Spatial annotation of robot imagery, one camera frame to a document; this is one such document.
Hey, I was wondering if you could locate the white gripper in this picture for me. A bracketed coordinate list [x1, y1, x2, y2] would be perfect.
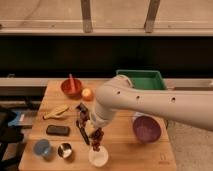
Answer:
[90, 108, 115, 128]

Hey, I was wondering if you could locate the dark red grape bunch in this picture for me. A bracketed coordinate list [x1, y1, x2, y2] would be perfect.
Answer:
[89, 128, 104, 152]

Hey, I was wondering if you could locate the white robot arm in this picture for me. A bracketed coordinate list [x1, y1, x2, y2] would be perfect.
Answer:
[90, 75, 213, 131]

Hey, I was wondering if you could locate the white paper cup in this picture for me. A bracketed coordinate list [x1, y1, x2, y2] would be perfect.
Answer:
[88, 146, 109, 167]

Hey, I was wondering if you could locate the small metal cup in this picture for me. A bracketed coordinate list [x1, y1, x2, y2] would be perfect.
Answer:
[58, 143, 73, 159]

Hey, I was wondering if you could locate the blue plastic cup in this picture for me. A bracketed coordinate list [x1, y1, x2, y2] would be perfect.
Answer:
[33, 139, 52, 160]

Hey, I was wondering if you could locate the red spoon in bowl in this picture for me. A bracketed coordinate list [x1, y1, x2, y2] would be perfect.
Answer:
[69, 74, 76, 93]

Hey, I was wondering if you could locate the yellow banana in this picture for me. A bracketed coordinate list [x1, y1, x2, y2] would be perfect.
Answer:
[43, 105, 69, 120]

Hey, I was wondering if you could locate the red bowl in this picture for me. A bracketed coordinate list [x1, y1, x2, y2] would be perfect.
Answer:
[61, 78, 82, 98]

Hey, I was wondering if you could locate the black rectangular case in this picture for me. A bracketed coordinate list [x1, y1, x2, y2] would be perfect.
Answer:
[46, 125, 70, 136]

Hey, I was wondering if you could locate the purple bowl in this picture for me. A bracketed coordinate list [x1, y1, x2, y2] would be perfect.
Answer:
[133, 115, 161, 143]

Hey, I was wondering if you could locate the green plastic bin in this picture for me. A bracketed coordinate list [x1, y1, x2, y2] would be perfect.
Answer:
[116, 69, 166, 90]

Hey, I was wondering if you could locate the black handled brush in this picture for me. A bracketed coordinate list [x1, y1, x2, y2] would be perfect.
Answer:
[76, 103, 90, 145]

